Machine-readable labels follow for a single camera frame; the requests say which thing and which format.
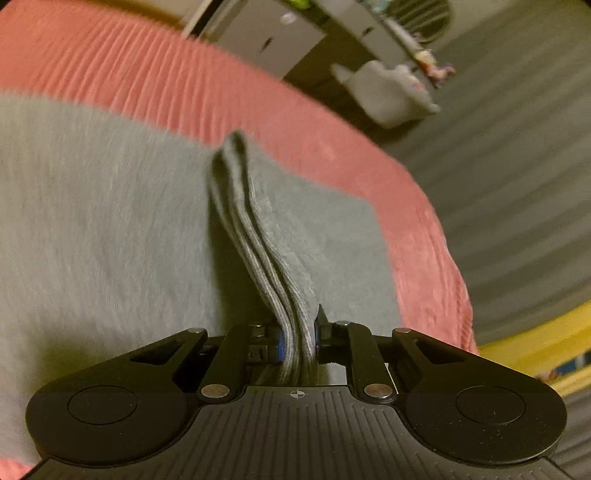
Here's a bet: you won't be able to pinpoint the round mirror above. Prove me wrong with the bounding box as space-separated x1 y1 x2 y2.
396 0 451 43

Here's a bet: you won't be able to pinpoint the grey cabinet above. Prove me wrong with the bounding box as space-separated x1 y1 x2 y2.
196 0 326 79

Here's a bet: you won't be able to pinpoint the pink ribbed blanket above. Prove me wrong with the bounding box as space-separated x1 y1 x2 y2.
0 0 478 480

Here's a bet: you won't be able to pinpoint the yellow board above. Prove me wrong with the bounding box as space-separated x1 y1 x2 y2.
475 302 591 384

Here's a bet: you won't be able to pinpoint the small toys on desk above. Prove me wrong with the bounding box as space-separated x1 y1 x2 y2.
413 45 457 88

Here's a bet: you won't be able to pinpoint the grey pants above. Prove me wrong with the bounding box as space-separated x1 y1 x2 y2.
0 91 403 467

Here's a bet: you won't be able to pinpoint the white fluffy chair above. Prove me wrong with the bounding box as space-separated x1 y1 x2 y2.
331 61 441 126

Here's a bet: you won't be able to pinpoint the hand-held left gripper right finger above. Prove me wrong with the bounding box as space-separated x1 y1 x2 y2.
313 304 445 405

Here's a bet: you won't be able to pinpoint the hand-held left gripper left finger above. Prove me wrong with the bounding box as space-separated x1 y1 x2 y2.
130 323 283 405

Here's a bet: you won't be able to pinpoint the grey dressing desk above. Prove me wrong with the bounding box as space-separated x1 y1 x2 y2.
318 0 423 70

